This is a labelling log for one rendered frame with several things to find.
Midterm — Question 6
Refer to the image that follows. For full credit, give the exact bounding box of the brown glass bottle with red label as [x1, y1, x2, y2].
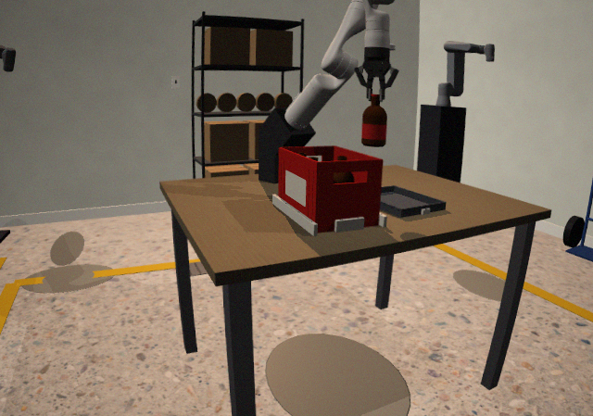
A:
[361, 95, 387, 147]

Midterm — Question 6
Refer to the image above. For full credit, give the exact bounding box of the red plastic bottle crate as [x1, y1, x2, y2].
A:
[278, 145, 383, 233]

